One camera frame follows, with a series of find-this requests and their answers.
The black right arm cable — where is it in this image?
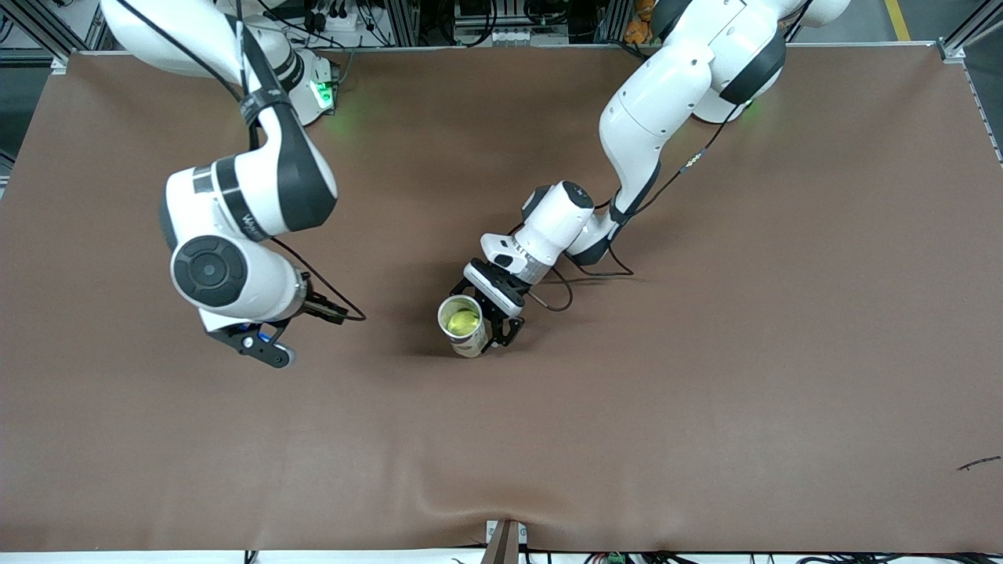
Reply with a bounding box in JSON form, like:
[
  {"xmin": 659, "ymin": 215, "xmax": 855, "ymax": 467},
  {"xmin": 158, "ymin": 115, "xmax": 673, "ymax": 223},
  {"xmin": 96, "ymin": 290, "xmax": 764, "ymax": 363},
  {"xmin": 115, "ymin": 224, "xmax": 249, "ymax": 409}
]
[{"xmin": 114, "ymin": 0, "xmax": 368, "ymax": 322}]

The aluminium frame profile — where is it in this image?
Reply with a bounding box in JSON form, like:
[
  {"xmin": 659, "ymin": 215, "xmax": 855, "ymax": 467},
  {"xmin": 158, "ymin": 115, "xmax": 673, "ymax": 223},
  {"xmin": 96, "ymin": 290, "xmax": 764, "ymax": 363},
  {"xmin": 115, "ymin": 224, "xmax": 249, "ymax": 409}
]
[
  {"xmin": 938, "ymin": 0, "xmax": 1003, "ymax": 63},
  {"xmin": 0, "ymin": 0, "xmax": 107, "ymax": 75}
]

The black cable bundle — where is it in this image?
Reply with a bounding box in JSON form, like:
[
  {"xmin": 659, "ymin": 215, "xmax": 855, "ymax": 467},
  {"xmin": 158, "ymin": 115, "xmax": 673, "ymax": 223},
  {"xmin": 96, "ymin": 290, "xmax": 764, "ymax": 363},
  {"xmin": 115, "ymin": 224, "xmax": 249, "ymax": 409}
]
[{"xmin": 643, "ymin": 551, "xmax": 1003, "ymax": 564}]

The grey clamp bracket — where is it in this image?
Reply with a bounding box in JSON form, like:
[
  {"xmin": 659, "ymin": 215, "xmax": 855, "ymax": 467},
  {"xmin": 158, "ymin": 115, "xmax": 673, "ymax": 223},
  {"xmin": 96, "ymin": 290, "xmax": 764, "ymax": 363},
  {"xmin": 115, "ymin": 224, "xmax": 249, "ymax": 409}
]
[{"xmin": 485, "ymin": 519, "xmax": 528, "ymax": 564}]

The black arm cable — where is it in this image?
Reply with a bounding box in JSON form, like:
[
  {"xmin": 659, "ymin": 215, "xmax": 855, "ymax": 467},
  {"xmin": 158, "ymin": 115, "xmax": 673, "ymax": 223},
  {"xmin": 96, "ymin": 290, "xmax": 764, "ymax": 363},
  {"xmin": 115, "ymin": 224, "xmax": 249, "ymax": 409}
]
[
  {"xmin": 513, "ymin": 0, "xmax": 812, "ymax": 311},
  {"xmin": 114, "ymin": 0, "xmax": 368, "ymax": 322}
]

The white power strip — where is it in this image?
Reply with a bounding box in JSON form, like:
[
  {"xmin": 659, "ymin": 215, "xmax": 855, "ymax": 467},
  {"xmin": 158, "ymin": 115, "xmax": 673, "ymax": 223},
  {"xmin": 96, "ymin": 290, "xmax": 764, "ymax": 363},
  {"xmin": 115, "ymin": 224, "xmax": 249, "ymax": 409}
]
[{"xmin": 302, "ymin": 0, "xmax": 369, "ymax": 46}]

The yellow tennis ball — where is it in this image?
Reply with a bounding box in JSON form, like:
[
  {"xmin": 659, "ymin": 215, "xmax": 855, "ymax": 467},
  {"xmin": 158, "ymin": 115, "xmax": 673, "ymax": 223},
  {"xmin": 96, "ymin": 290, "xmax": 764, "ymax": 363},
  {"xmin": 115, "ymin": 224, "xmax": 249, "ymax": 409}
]
[{"xmin": 443, "ymin": 305, "xmax": 481, "ymax": 336}]

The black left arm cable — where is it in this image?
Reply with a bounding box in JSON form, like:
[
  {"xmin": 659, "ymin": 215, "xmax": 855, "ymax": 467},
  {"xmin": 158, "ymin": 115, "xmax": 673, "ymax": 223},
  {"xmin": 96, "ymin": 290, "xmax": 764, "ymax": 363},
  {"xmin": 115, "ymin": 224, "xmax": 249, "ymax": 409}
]
[{"xmin": 513, "ymin": 0, "xmax": 812, "ymax": 311}]

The white electronics box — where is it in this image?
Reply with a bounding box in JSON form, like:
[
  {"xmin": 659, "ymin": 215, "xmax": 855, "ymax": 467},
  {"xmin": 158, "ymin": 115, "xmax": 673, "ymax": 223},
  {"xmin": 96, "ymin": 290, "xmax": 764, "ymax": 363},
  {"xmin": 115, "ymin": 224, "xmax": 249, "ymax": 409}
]
[{"xmin": 453, "ymin": 0, "xmax": 571, "ymax": 48}]

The orange packaged goods pile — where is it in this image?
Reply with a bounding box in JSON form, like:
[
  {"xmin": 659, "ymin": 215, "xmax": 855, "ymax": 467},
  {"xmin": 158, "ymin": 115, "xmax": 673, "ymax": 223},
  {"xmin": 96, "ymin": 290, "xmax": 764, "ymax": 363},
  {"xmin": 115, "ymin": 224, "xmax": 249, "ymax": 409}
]
[{"xmin": 625, "ymin": 0, "xmax": 655, "ymax": 44}]

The brown table mat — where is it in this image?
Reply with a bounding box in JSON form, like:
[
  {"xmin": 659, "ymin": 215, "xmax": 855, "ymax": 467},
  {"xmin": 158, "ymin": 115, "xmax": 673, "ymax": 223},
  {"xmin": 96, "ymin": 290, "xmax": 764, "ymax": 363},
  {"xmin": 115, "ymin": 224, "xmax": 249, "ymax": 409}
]
[{"xmin": 0, "ymin": 43, "xmax": 1003, "ymax": 554}]

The aluminium frame post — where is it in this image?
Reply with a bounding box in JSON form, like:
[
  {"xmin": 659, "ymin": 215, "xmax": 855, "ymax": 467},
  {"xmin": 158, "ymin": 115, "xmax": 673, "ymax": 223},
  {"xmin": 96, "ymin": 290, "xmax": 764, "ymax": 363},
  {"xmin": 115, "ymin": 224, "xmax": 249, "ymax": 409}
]
[
  {"xmin": 384, "ymin": 0, "xmax": 422, "ymax": 48},
  {"xmin": 593, "ymin": 0, "xmax": 632, "ymax": 44}
]

